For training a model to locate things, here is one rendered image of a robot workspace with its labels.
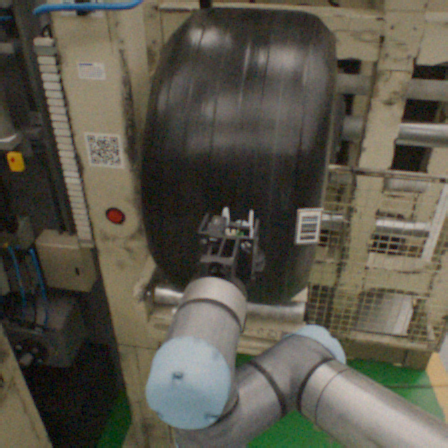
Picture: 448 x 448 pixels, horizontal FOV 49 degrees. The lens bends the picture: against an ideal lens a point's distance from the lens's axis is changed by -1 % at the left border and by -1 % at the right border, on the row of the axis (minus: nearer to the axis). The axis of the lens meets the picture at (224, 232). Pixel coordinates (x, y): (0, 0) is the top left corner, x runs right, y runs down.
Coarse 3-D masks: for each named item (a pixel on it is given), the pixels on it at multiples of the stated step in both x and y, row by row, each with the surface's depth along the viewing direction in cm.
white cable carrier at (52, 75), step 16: (48, 64) 89; (48, 80) 91; (48, 96) 93; (64, 96) 95; (64, 112) 94; (64, 128) 96; (64, 144) 99; (64, 160) 101; (80, 176) 105; (80, 192) 105; (80, 208) 108; (80, 224) 111
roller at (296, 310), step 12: (156, 288) 108; (168, 288) 108; (156, 300) 109; (168, 300) 108; (288, 300) 105; (300, 300) 106; (252, 312) 105; (264, 312) 105; (276, 312) 104; (288, 312) 104; (300, 312) 104
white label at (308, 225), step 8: (304, 216) 75; (312, 216) 75; (320, 216) 75; (296, 224) 75; (304, 224) 75; (312, 224) 76; (320, 224) 76; (296, 232) 76; (304, 232) 76; (312, 232) 76; (296, 240) 77; (304, 240) 77; (312, 240) 77
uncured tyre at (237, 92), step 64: (192, 64) 76; (256, 64) 75; (320, 64) 76; (192, 128) 74; (256, 128) 72; (320, 128) 74; (192, 192) 75; (256, 192) 74; (320, 192) 76; (192, 256) 82
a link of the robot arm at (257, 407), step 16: (240, 368) 56; (240, 384) 53; (256, 384) 54; (240, 400) 52; (256, 400) 53; (272, 400) 53; (224, 416) 48; (240, 416) 51; (256, 416) 52; (272, 416) 53; (176, 432) 51; (192, 432) 49; (208, 432) 48; (224, 432) 49; (240, 432) 51; (256, 432) 53
